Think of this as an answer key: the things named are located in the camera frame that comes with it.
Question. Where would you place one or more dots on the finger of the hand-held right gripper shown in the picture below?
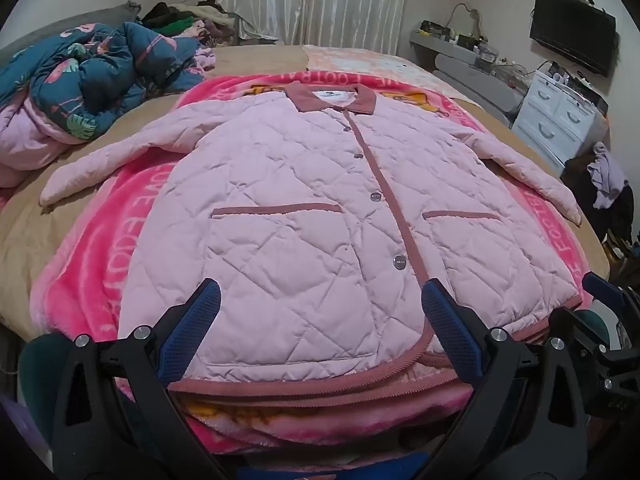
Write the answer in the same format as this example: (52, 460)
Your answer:
(602, 287)
(622, 362)

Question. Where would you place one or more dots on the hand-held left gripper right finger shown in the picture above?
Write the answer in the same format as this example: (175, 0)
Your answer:
(450, 327)

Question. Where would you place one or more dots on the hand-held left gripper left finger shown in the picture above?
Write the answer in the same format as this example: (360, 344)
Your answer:
(192, 330)

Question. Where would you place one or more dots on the pink quilted jacket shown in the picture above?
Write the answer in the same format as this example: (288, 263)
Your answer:
(300, 200)

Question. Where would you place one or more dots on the dark chair with clothes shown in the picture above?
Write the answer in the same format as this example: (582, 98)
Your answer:
(580, 180)

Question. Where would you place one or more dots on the pile of folded clothes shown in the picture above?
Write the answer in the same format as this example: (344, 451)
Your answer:
(200, 22)

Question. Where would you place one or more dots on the pink printed fleece blanket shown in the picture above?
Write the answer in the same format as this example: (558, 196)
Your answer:
(100, 270)

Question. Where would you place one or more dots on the lilac garment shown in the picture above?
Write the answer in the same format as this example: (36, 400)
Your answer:
(607, 175)

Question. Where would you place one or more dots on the white drawer cabinet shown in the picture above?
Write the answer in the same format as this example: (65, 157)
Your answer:
(550, 115)

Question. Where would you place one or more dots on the black flat television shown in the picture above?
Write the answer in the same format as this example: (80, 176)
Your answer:
(572, 30)

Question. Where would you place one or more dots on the blue flamingo print duvet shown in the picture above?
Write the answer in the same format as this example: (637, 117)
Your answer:
(95, 75)

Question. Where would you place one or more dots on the peach printed cloth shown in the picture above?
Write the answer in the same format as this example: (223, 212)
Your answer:
(365, 62)

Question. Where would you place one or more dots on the clutter of small shelf items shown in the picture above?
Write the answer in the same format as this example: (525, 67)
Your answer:
(465, 40)

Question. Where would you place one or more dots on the grey pillow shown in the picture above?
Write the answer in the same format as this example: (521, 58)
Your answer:
(65, 22)

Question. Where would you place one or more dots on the white pleated curtain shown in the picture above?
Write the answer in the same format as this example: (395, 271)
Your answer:
(320, 0)

